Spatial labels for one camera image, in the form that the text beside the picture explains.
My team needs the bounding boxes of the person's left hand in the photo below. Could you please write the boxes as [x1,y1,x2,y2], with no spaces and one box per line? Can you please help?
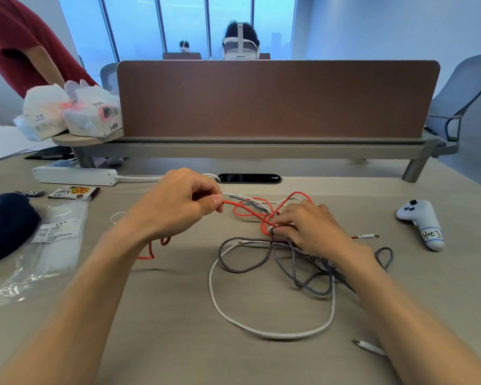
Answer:
[118,167,225,247]

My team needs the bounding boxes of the person's right hand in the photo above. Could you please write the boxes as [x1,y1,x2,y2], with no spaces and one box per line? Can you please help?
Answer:
[270,202,369,269]

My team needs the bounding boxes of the red cable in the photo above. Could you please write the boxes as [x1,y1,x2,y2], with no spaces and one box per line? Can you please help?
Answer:
[137,191,381,260]

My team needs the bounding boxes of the white cable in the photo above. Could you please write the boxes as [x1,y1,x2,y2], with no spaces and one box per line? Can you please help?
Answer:
[208,192,387,357]

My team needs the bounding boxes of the grey braided cable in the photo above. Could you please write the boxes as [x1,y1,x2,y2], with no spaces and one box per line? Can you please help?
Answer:
[218,194,394,296]

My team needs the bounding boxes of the clear bag of zip ties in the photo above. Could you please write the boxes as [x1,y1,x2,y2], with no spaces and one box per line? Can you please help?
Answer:
[0,200,90,307]

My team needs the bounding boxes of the person's right forearm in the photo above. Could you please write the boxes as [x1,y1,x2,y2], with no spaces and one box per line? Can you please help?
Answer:
[336,252,481,385]

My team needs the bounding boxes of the person's left forearm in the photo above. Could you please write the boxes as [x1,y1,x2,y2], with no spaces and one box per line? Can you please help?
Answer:
[0,226,165,385]

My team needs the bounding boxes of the grey metal desk shelf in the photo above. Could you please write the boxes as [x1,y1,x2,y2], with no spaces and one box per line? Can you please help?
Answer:
[72,130,448,184]

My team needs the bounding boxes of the white printed snack packet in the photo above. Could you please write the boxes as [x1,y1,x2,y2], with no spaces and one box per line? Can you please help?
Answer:
[48,186,102,201]

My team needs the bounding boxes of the white power strip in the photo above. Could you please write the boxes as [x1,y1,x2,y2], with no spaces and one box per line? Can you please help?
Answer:
[32,165,119,187]

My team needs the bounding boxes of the white labelled hand controller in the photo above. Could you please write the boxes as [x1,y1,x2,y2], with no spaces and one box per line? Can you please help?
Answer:
[395,199,446,252]

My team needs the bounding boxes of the round beige shelf board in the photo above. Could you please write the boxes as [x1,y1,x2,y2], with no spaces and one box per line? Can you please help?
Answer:
[52,129,125,148]

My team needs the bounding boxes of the white tissue pack pink label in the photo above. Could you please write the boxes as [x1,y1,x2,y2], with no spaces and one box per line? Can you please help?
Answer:
[63,80,124,138]

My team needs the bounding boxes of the black flat tablet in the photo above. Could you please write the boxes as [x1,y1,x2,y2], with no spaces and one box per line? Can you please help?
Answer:
[24,146,77,161]

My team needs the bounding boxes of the brown desk divider panel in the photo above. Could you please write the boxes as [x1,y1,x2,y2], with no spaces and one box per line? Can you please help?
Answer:
[116,59,441,139]

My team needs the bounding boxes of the grey office chair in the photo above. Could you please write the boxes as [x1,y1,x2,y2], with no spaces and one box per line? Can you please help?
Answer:
[424,53,481,158]
[99,62,120,95]

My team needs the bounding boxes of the navy baseball cap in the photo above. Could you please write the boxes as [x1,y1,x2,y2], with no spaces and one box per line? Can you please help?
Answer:
[0,192,42,267]

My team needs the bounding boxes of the white head-mounted headset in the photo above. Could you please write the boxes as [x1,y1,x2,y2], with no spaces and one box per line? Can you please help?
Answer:
[222,22,261,60]

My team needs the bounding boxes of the white paper sheets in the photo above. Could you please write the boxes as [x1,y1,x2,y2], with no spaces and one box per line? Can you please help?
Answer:
[0,125,57,166]

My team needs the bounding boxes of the large glass window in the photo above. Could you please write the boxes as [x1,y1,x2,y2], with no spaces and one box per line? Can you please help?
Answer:
[57,0,297,75]

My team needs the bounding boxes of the white power strip cord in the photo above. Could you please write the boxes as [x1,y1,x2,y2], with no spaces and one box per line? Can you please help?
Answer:
[117,173,222,183]

